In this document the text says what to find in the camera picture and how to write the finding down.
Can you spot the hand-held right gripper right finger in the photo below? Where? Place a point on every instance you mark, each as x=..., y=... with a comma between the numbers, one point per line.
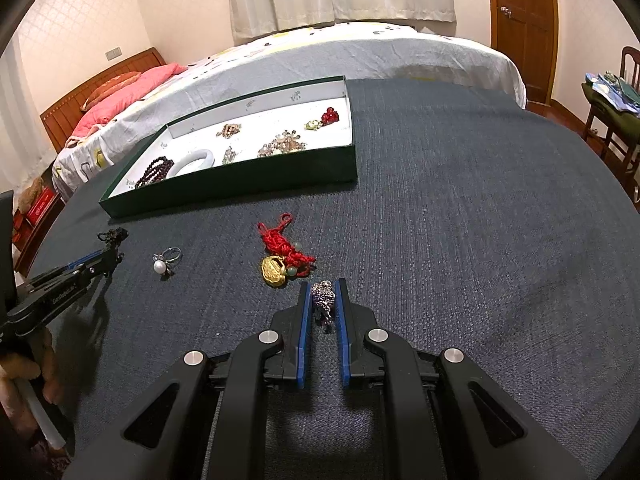
x=342, y=330

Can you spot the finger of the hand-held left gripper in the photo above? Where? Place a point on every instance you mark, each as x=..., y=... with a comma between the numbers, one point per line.
x=95, y=271
x=75, y=261

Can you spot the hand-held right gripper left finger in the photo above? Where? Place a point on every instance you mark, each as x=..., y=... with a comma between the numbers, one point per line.
x=301, y=330

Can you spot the dark silver marcasite brooch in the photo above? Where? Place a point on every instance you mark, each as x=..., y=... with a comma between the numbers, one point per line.
x=324, y=300

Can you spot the green shallow box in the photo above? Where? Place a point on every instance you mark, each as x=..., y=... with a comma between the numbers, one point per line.
x=250, y=180

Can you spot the white jade bangle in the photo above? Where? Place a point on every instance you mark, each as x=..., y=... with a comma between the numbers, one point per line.
x=206, y=156

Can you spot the small silver brooch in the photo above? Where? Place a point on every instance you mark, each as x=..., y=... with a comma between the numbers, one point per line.
x=229, y=155

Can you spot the pearl flower brooch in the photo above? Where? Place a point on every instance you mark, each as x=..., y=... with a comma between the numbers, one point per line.
x=282, y=143

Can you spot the gold rhinestone brooch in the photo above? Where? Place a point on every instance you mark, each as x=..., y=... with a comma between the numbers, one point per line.
x=229, y=130

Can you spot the green and gold charm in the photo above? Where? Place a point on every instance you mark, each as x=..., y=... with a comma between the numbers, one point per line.
x=312, y=125

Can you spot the red figurine charm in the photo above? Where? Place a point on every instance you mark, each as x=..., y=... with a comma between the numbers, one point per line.
x=330, y=116

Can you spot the person's left hand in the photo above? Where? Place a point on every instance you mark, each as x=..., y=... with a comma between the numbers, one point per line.
x=50, y=370

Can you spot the red gift box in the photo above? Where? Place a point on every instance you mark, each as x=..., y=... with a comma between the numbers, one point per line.
x=42, y=207

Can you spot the red knot gold pendant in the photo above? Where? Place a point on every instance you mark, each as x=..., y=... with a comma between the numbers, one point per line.
x=280, y=247

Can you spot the dark grey tablecloth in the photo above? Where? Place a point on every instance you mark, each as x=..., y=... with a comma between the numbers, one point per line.
x=450, y=235

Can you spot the white side curtain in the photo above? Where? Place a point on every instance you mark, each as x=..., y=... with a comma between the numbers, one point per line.
x=20, y=125

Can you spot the wooden headboard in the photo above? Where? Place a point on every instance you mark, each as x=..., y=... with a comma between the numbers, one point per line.
x=65, y=105

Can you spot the orange pillow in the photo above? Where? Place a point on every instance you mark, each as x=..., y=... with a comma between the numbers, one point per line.
x=112, y=85

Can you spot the pink pillow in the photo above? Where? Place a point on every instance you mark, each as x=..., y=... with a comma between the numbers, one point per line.
x=150, y=80

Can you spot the bed with patterned sheet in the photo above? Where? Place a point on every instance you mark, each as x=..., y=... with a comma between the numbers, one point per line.
x=400, y=55

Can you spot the wooden door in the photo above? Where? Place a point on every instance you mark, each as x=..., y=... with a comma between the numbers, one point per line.
x=522, y=30

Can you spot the pile of clothes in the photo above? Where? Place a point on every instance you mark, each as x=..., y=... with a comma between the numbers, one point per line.
x=615, y=97

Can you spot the wooden chair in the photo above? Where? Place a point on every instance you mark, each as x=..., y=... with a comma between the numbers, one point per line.
x=631, y=60

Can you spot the bedside wall switch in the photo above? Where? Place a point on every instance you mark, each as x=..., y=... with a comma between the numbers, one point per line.
x=114, y=53

